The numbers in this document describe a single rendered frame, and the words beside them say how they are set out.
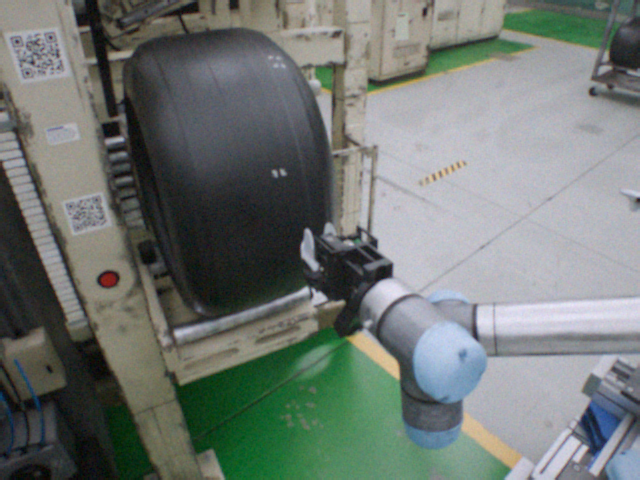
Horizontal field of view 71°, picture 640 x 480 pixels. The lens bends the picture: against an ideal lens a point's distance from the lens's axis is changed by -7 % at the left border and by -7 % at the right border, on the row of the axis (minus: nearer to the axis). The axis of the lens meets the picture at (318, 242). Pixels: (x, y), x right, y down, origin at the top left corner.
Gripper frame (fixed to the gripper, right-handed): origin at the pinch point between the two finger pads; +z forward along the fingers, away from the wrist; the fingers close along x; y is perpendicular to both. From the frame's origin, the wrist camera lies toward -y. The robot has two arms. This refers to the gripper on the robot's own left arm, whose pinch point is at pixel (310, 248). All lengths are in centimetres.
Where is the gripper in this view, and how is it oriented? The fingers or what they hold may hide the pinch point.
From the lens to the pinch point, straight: 76.0
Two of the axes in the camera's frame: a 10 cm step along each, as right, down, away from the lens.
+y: -0.4, -8.7, -4.8
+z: -4.6, -4.1, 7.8
